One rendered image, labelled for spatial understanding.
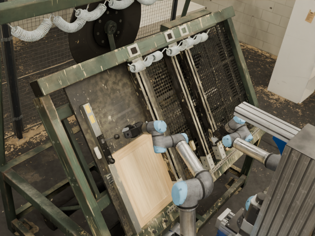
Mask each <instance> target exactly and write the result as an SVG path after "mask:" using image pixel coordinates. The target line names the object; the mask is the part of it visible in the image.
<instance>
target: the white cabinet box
mask: <svg viewBox="0 0 315 236"><path fill-rule="evenodd" d="M267 90H268V91H270V92H273V93H275V94H277V95H279V96H281V97H284V98H286V99H288V100H290V101H292V102H294V103H298V104H300V103H301V102H303V101H304V100H305V99H306V98H307V97H309V96H310V95H311V94H312V93H313V92H314V90H315V0H296V1H295V4H294V7H293V10H292V14H291V17H290V20H289V23H288V26H287V29H286V32H285V36H284V39H283V42H282V45H281V48H280V51H279V54H278V57H277V61H276V63H275V67H274V70H273V73H272V76H271V79H270V82H269V85H268V88H267Z"/></svg>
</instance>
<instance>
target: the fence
mask: <svg viewBox="0 0 315 236"><path fill-rule="evenodd" d="M86 105H89V108H90V110H91V112H90V113H87V111H86V108H85V106H86ZM80 108H81V111H82V113H83V116H84V118H85V120H86V123H87V125H88V127H89V130H90V132H91V135H92V137H93V139H94V142H95V144H96V146H97V147H98V149H99V151H100V153H101V155H102V160H103V163H104V165H105V167H106V170H107V172H108V173H110V174H111V175H112V178H113V180H114V183H113V186H114V188H115V191H116V193H117V195H118V198H119V200H120V203H121V205H122V207H123V210H124V212H125V214H126V217H127V219H128V222H129V224H130V226H131V229H132V231H133V233H134V234H138V233H139V232H140V231H141V230H142V228H141V226H140V224H139V221H138V219H137V217H136V214H135V212H134V209H133V207H132V205H131V202H130V200H129V198H128V195H127V193H126V190H125V188H124V185H123V183H122V181H121V178H120V176H119V174H118V171H117V169H116V166H115V164H109V165H108V163H107V161H106V159H105V156H104V154H103V151H102V149H101V147H100V144H99V142H98V140H97V137H98V136H100V135H102V133H101V131H100V128H99V126H98V123H97V121H96V118H95V116H94V114H93V111H92V109H91V106H90V104H89V103H85V104H83V105H81V106H80ZM91 115H93V117H94V120H95V122H94V123H93V124H92V122H91V120H90V117H89V116H91Z"/></svg>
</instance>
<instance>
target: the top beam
mask: <svg viewBox="0 0 315 236"><path fill-rule="evenodd" d="M233 16H235V12H234V9H233V6H230V7H227V8H224V9H222V10H219V11H217V12H214V13H212V14H209V15H206V16H203V17H201V18H198V19H195V20H193V21H190V22H187V23H185V24H186V26H187V29H188V32H189V33H191V32H193V31H196V30H198V29H201V28H203V27H206V26H208V25H210V24H213V23H216V24H217V23H219V22H221V21H224V20H226V19H229V18H231V17H233ZM185 24H182V25H180V26H183V25H185ZM180 26H177V27H174V28H172V29H169V30H166V31H163V32H161V33H158V34H156V35H153V36H150V37H148V38H145V39H143V40H140V41H137V42H135V43H132V44H129V45H126V46H124V47H121V48H119V49H116V50H114V51H111V52H108V53H105V54H103V55H100V56H97V57H95V58H92V59H89V60H87V61H84V62H82V63H79V64H76V65H74V66H71V67H68V68H66V69H63V70H60V71H58V72H55V73H53V74H50V75H47V76H45V77H42V78H39V79H37V80H34V81H31V82H30V86H31V88H32V90H33V93H34V95H35V97H36V98H39V97H42V96H45V95H47V94H50V93H52V92H55V91H57V90H59V89H62V88H64V87H67V86H69V85H71V84H74V83H76V82H79V81H81V80H83V79H86V78H88V77H91V76H93V75H95V74H98V73H100V72H102V71H105V70H107V69H109V68H112V67H114V66H117V65H119V64H121V63H124V62H126V61H127V59H128V58H130V55H129V53H128V50H127V47H128V46H131V45H133V44H137V45H138V48H139V51H140V53H143V52H145V51H148V50H150V49H152V48H155V47H157V46H160V45H162V44H165V43H167V41H166V39H165V36H164V33H165V32H167V31H170V30H172V31H173V34H174V37H175V39H177V38H179V37H181V34H180V31H179V28H178V27H180Z"/></svg>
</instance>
